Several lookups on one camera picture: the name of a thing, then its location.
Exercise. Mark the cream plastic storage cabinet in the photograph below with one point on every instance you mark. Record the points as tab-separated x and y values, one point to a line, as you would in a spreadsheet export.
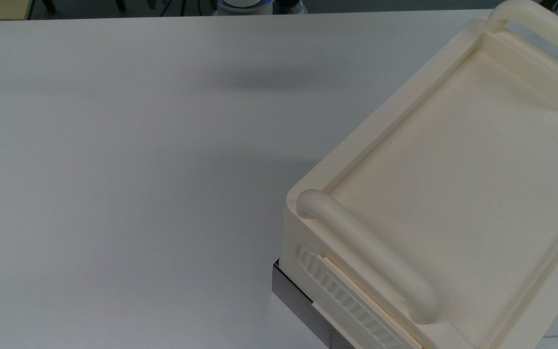
453	169

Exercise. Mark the black chair leg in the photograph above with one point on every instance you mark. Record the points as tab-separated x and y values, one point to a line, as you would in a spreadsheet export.
120	4
49	5

